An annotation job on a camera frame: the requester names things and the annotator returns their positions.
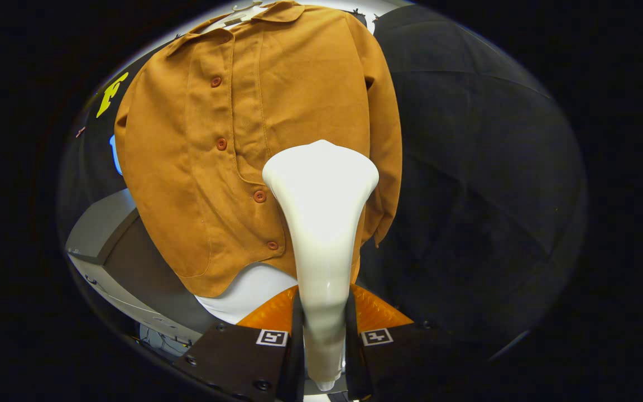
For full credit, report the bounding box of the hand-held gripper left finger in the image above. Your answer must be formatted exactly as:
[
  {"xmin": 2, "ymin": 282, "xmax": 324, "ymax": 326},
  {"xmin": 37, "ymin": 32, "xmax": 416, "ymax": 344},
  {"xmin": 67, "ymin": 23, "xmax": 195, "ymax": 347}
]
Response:
[{"xmin": 174, "ymin": 285, "xmax": 305, "ymax": 402}]

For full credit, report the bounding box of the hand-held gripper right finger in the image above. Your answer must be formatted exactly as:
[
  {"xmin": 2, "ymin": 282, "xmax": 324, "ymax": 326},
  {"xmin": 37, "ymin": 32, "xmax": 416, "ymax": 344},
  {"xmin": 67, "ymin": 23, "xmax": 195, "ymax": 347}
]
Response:
[{"xmin": 346, "ymin": 284, "xmax": 456, "ymax": 401}]

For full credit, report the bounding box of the white garment steamer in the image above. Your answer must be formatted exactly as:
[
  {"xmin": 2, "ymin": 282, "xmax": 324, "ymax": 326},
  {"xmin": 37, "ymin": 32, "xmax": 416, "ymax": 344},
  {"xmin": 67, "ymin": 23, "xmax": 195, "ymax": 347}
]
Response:
[{"xmin": 262, "ymin": 140, "xmax": 380, "ymax": 391}]

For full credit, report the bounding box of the orange button shirt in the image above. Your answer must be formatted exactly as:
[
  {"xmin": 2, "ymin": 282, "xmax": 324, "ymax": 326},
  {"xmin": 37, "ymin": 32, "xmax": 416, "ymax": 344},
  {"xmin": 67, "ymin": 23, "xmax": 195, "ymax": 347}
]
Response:
[{"xmin": 114, "ymin": 1, "xmax": 403, "ymax": 298}]

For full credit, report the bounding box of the grey cabinet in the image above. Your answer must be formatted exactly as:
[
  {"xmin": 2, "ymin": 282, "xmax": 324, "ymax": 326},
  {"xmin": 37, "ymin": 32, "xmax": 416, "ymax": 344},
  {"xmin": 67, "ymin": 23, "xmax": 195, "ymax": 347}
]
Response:
[{"xmin": 65, "ymin": 188, "xmax": 227, "ymax": 358}]

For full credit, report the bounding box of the black backdrop cloth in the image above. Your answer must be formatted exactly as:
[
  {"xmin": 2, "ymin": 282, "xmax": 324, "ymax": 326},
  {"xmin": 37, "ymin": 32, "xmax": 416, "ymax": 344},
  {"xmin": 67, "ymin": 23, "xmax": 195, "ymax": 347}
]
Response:
[{"xmin": 59, "ymin": 6, "xmax": 587, "ymax": 358}]

